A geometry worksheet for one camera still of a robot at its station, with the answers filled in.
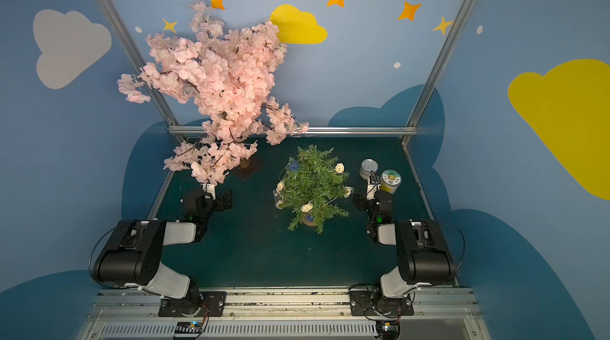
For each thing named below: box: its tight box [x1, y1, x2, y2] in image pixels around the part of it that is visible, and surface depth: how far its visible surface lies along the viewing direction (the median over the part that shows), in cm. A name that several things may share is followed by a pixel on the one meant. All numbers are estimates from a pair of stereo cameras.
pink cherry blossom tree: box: [117, 1, 309, 186], surface depth 72 cm
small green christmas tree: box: [274, 144, 355, 235], surface depth 73 cm
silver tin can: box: [359, 158, 379, 180], surface depth 106 cm
